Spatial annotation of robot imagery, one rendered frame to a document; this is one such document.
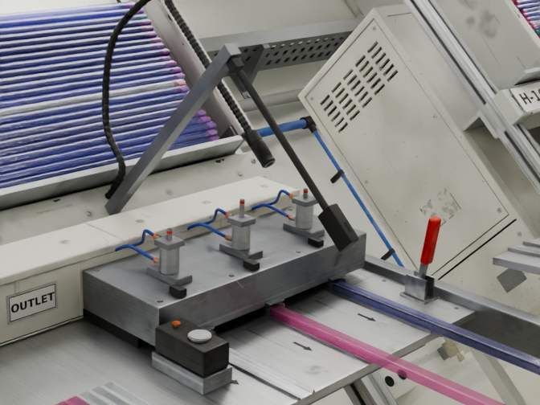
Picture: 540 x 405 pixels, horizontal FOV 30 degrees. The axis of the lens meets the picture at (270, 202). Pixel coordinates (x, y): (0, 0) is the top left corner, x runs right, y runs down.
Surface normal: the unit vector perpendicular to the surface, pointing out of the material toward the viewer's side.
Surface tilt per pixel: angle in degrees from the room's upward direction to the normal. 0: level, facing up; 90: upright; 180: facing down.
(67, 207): 90
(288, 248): 48
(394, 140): 90
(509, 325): 90
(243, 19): 90
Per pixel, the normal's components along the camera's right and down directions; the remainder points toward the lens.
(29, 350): 0.04, -0.94
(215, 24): 0.51, -0.53
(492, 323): -0.70, 0.21
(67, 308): 0.72, 0.25
